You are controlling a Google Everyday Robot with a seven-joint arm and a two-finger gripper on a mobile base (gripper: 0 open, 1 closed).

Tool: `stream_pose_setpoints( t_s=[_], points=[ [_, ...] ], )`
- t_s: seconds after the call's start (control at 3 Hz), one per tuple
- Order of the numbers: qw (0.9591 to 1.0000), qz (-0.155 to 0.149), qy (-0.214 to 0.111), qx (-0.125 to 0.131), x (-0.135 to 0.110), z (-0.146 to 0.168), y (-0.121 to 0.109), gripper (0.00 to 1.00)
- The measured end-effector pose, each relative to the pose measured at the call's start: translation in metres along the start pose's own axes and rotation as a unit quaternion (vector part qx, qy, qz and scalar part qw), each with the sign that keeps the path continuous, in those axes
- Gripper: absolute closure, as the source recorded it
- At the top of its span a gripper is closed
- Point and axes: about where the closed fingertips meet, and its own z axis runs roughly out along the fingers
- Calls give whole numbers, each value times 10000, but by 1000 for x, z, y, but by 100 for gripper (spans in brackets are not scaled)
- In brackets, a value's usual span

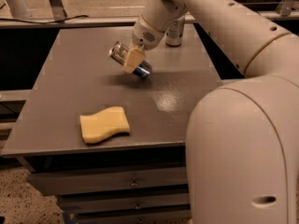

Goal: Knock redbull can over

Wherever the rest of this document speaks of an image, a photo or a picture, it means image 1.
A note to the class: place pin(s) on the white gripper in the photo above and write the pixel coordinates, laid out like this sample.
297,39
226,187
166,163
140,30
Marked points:
145,34

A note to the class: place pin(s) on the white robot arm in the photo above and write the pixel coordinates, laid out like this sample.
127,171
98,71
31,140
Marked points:
242,144

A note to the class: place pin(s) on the silver soda can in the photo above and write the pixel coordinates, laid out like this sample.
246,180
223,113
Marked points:
174,32

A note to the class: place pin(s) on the metal railing bar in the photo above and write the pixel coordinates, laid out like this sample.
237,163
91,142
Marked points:
86,21

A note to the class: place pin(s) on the yellow sponge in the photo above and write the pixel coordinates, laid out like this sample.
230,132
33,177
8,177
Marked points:
104,124

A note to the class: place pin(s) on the grey drawer cabinet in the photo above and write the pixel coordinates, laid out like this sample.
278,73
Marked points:
110,146

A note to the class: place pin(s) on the top drawer knob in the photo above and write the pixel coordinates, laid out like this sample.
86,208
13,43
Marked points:
134,183

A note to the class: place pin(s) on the drawer knob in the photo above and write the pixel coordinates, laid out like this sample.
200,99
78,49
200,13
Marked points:
134,183
138,206

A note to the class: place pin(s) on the white pipe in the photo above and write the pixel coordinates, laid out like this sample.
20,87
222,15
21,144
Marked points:
18,9

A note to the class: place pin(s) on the middle drawer knob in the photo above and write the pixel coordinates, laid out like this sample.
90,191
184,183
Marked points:
138,206

